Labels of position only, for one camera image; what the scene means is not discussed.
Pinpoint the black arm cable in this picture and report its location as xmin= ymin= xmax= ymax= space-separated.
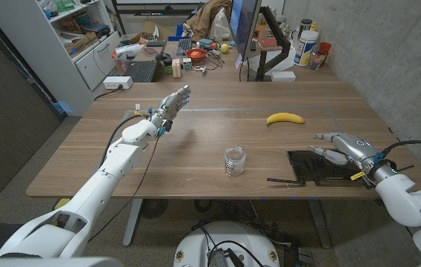
xmin=379 ymin=139 xmax=421 ymax=159
xmin=99 ymin=113 xmax=147 ymax=170

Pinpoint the white flat box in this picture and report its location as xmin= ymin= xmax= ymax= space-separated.
xmin=271 ymin=70 xmax=297 ymax=83

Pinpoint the pale pink block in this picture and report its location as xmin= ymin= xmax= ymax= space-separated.
xmin=171 ymin=58 xmax=182 ymax=79

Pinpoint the grey table leg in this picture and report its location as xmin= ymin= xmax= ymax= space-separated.
xmin=122 ymin=199 xmax=144 ymax=248
xmin=306 ymin=200 xmax=332 ymax=249

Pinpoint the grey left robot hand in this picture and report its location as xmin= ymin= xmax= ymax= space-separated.
xmin=149 ymin=85 xmax=192 ymax=135

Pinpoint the yellow toy banana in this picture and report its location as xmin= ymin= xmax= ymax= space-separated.
xmin=265 ymin=112 xmax=306 ymax=127

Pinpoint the brown jacket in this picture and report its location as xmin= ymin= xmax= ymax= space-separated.
xmin=186 ymin=0 xmax=233 ymax=42

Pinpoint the red bowl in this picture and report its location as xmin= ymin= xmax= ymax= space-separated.
xmin=185 ymin=47 xmax=208 ymax=64

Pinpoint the white shelf cabinet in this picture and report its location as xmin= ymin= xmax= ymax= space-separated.
xmin=0 ymin=0 xmax=122 ymax=116

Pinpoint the white spray bottle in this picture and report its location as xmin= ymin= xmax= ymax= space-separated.
xmin=112 ymin=43 xmax=145 ymax=62

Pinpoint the black wire rack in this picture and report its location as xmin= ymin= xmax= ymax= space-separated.
xmin=266 ymin=149 xmax=415 ymax=188

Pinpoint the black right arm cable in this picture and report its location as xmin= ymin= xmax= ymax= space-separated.
xmin=379 ymin=139 xmax=421 ymax=159

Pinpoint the black laptop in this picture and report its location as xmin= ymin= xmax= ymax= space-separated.
xmin=122 ymin=36 xmax=169 ymax=83

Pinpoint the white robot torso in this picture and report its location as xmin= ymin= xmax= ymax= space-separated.
xmin=173 ymin=221 xmax=281 ymax=267

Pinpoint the computer monitor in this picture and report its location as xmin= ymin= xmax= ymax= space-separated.
xmin=228 ymin=0 xmax=262 ymax=61

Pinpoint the white power strip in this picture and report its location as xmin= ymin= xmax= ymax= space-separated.
xmin=102 ymin=76 xmax=134 ymax=90

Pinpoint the white plastic tub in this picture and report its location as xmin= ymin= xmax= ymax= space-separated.
xmin=294 ymin=29 xmax=319 ymax=67

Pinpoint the red cup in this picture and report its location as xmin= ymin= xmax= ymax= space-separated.
xmin=317 ymin=42 xmax=333 ymax=60

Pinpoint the clear glass jar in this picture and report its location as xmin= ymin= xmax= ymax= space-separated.
xmin=224 ymin=145 xmax=248 ymax=177

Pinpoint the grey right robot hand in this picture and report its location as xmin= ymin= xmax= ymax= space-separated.
xmin=308 ymin=132 xmax=384 ymax=176

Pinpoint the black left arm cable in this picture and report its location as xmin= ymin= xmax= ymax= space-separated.
xmin=99 ymin=113 xmax=147 ymax=170

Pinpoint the white plastic bag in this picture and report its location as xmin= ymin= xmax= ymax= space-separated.
xmin=208 ymin=7 xmax=233 ymax=42

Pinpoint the small clear glass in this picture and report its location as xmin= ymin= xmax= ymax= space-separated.
xmin=309 ymin=50 xmax=325 ymax=70

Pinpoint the black lidded jar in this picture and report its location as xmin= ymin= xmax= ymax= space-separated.
xmin=299 ymin=18 xmax=314 ymax=36

